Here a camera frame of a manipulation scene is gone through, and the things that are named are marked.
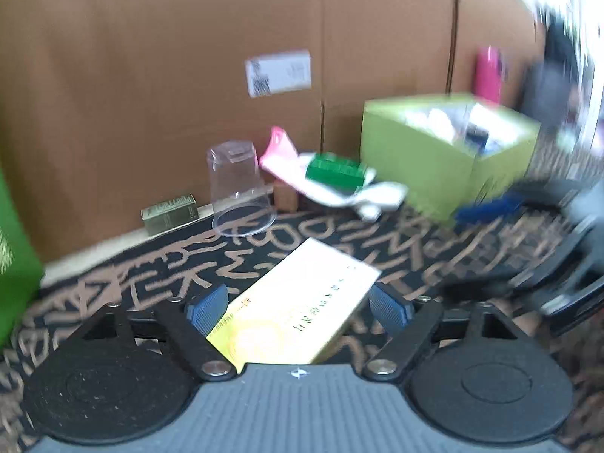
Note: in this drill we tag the large brown cardboard box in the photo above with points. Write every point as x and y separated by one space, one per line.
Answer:
141 80

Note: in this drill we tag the dark blurry object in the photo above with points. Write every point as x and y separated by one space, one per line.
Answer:
549 71

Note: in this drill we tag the clear plastic cup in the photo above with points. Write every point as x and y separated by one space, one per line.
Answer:
238 184

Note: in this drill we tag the small brown box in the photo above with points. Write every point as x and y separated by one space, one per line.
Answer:
285 198

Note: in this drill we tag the white shipping label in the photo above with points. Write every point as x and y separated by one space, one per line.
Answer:
278 73

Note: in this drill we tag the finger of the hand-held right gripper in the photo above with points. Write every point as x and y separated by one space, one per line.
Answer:
490 207

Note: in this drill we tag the olive gold small box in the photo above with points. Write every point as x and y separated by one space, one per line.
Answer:
170 212

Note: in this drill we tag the pink packet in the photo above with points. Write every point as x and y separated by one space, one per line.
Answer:
278 151

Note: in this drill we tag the small green box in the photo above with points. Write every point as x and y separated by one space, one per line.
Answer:
335 172

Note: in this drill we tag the black patterned tablecloth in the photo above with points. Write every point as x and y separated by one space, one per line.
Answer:
141 273

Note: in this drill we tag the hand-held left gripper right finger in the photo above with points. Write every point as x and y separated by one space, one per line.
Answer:
389 306

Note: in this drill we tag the green paper bag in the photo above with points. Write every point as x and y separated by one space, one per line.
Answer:
16 269

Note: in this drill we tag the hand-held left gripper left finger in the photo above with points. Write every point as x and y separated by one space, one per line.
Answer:
207 309

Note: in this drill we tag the yellow box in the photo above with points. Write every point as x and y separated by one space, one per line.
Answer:
292 306

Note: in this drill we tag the lime green storage box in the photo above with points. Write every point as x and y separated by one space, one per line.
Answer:
415 170

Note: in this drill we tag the pink bottle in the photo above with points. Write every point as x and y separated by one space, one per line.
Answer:
488 75

